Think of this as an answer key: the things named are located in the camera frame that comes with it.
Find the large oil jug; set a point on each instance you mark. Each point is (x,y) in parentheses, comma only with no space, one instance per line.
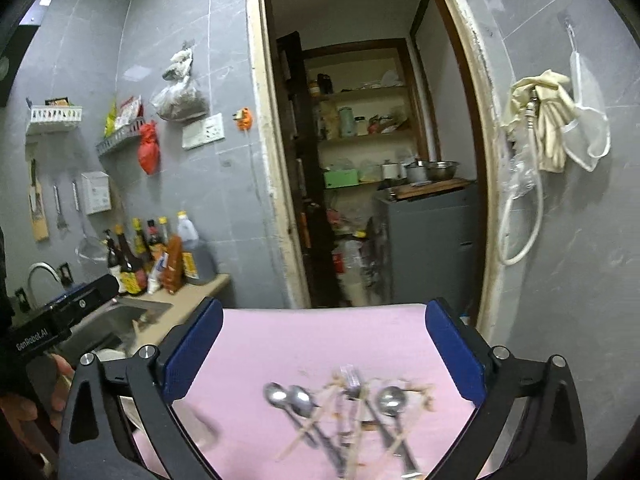
(197,260)

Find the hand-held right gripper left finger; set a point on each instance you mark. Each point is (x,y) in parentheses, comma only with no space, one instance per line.
(192,350)

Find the green box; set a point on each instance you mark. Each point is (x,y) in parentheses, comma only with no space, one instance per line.
(341,178)

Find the metal peeler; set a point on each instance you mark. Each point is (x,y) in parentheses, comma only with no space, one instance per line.
(59,215)

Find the wooden storage shelf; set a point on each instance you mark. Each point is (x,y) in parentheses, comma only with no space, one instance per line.
(370,91)

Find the grey wall rack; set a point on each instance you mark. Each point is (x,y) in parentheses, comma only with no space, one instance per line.
(117,138)

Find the white wall basket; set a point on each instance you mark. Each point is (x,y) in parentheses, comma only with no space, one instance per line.
(52,116)

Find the black wall outlet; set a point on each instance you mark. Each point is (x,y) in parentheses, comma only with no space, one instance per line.
(64,273)

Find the beige cloth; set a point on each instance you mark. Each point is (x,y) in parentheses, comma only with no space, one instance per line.
(550,125)

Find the clear bag with dark contents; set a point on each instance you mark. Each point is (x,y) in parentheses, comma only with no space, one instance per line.
(180,100)

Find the steel sink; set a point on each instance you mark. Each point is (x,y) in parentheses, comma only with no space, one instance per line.
(115,317)

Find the metal faucet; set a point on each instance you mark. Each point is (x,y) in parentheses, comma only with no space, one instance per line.
(42,267)

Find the metal strainer ladle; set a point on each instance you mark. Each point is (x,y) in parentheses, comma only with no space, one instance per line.
(91,251)

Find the grey cabinet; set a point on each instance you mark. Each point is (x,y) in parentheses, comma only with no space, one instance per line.
(430,245)

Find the orange sauce pouch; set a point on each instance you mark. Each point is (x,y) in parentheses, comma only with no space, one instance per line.
(173,266)

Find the person's left hand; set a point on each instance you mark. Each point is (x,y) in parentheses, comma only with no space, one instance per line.
(61,375)

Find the clear wall hook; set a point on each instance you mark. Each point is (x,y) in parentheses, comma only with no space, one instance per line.
(567,27)

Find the white mesh bag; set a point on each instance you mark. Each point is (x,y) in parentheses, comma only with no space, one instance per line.
(592,125)

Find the white wall box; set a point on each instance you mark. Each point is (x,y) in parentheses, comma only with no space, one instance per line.
(96,194)

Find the white wall socket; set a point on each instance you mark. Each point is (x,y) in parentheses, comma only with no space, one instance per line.
(202,131)

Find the wooden chopstick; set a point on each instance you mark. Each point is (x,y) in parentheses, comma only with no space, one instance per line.
(302,434)
(414,412)
(358,440)

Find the wooden cutting board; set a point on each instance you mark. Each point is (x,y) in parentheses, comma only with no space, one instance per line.
(37,210)

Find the small dark sauce bottle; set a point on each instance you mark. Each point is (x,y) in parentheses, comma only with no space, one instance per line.
(154,237)
(141,241)

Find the beige kitchen counter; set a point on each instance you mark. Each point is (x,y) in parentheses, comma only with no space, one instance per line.
(210,285)

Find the metal bowl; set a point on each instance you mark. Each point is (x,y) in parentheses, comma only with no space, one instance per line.
(442,170)

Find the red plastic bag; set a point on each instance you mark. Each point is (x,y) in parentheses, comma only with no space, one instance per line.
(149,152)

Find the cream door frame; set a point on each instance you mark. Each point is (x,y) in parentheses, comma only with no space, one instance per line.
(265,160)

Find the pale green canister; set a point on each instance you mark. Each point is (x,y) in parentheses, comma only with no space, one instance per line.
(345,121)

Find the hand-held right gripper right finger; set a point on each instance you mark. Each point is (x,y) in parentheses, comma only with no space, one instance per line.
(455,352)

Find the pink floral tablecloth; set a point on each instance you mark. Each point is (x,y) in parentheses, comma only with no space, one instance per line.
(320,340)

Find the dark sauce bottle yellow label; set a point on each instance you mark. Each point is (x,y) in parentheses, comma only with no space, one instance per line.
(131,272)

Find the yellow snack packet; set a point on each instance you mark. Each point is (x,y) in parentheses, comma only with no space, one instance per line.
(110,121)

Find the red and white packet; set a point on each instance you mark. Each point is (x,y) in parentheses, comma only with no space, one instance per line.
(129,110)

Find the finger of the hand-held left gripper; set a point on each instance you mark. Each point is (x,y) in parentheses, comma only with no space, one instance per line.
(95,291)

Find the metal spoon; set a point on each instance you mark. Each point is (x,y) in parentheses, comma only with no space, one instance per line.
(302,401)
(392,401)
(275,395)

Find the metal fork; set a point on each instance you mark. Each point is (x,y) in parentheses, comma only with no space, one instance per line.
(352,381)

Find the white enamel pot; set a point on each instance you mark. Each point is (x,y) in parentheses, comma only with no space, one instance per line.
(391,170)

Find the metal pot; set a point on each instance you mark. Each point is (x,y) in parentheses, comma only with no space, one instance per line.
(417,173)

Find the white tube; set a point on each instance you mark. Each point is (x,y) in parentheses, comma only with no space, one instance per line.
(157,271)

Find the clear plastic bag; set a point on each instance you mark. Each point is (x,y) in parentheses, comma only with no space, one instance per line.
(522,172)

